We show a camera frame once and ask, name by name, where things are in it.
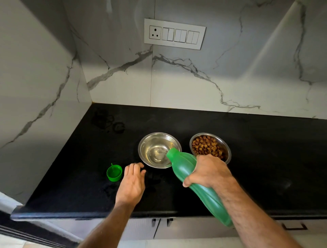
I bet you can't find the person's left forearm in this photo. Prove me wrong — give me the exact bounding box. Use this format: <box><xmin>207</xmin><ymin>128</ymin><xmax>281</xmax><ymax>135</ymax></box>
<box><xmin>77</xmin><ymin>202</ymin><xmax>136</xmax><ymax>248</ymax></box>

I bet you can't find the person's right hand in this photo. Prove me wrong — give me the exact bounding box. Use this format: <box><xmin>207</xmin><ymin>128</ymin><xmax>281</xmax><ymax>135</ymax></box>
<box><xmin>182</xmin><ymin>154</ymin><xmax>237</xmax><ymax>191</ymax></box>

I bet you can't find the person's left hand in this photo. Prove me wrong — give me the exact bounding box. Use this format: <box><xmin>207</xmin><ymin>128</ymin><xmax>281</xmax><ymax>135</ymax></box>
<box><xmin>115</xmin><ymin>162</ymin><xmax>147</xmax><ymax>207</ymax></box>

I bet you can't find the person's right forearm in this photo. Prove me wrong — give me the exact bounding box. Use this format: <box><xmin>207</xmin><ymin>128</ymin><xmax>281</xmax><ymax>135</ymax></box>
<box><xmin>217</xmin><ymin>177</ymin><xmax>302</xmax><ymax>248</ymax></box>

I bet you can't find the steel bowl with kibble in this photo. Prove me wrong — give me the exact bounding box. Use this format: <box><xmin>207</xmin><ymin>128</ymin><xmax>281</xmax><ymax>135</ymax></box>
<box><xmin>189</xmin><ymin>133</ymin><xmax>232</xmax><ymax>165</ymax></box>

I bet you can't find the green bottle cap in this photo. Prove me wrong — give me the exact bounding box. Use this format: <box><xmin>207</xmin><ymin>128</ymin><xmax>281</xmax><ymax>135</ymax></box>
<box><xmin>106</xmin><ymin>163</ymin><xmax>123</xmax><ymax>182</ymax></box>

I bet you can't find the grey base cabinet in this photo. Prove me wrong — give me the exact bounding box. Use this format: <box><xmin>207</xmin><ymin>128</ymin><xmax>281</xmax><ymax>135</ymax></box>
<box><xmin>50</xmin><ymin>217</ymin><xmax>327</xmax><ymax>242</ymax></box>

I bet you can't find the white wall switch board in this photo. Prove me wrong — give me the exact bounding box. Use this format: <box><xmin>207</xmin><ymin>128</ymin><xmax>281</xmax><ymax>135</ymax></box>
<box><xmin>144</xmin><ymin>18</ymin><xmax>206</xmax><ymax>51</ymax></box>

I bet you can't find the pile of brown kibble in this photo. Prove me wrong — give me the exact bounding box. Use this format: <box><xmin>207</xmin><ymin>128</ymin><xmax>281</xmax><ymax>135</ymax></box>
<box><xmin>192</xmin><ymin>136</ymin><xmax>226</xmax><ymax>160</ymax></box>

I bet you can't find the wide black cabinet handle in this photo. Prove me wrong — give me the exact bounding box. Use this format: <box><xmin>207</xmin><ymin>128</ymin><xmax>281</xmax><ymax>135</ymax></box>
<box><xmin>282</xmin><ymin>223</ymin><xmax>308</xmax><ymax>231</ymax></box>

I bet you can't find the empty steel bowl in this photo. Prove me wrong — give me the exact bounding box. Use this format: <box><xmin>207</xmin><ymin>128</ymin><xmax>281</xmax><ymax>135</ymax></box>
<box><xmin>138</xmin><ymin>132</ymin><xmax>182</xmax><ymax>169</ymax></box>

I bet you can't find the green plastic bottle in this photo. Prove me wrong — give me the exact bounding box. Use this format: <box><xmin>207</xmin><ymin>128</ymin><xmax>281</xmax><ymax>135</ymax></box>
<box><xmin>166</xmin><ymin>147</ymin><xmax>233</xmax><ymax>228</ymax></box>

